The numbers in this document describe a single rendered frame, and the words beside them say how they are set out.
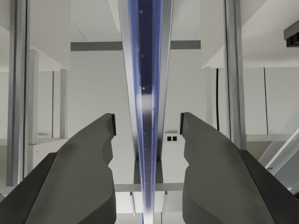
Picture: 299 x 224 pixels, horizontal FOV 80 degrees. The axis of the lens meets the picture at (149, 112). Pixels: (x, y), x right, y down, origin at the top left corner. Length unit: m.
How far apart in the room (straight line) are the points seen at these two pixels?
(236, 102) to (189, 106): 1.46
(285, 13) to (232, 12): 0.15
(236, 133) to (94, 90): 1.75
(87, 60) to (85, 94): 0.39
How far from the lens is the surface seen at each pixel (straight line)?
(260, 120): 2.37
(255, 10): 0.65
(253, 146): 0.81
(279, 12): 0.68
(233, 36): 0.68
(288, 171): 0.51
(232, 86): 0.63
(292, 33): 0.76
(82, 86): 2.19
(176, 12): 0.18
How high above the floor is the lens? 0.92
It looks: 3 degrees down
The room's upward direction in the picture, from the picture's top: 179 degrees clockwise
